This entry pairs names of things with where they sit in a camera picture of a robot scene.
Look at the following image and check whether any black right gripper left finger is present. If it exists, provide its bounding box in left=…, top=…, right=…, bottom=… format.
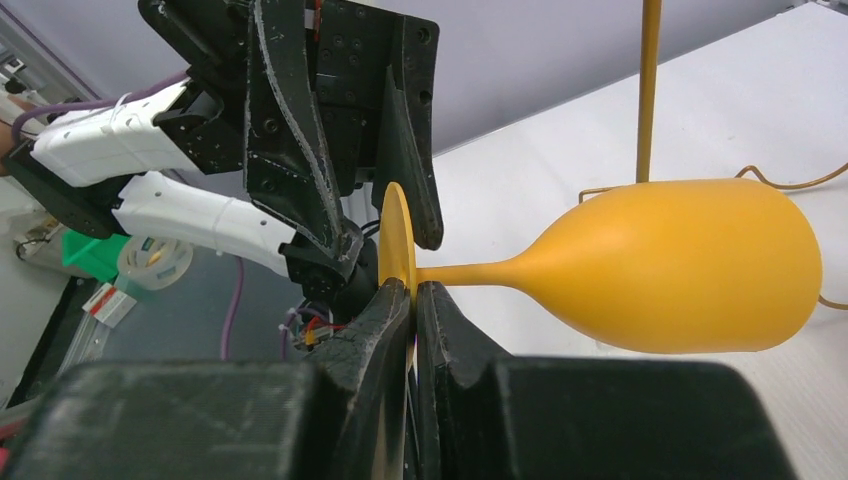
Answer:
left=2, top=279, right=411, bottom=479

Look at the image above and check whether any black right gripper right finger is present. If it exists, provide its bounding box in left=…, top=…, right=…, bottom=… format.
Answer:
left=416, top=282, right=797, bottom=479

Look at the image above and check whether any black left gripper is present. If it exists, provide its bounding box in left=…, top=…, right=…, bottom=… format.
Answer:
left=138, top=1, right=444, bottom=282

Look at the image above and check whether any yellow wine glass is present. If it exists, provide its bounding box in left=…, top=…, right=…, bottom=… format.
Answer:
left=378, top=178, right=823, bottom=354

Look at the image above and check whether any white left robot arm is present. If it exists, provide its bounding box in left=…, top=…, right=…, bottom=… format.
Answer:
left=4, top=1, right=444, bottom=320

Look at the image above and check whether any green plastic bin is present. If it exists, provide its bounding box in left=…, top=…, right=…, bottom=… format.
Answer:
left=62, top=230, right=130, bottom=283

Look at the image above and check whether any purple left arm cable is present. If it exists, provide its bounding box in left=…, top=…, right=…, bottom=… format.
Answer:
left=9, top=69, right=246, bottom=362

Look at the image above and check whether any gold wire glass rack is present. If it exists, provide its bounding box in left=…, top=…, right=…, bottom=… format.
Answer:
left=577, top=0, right=848, bottom=313

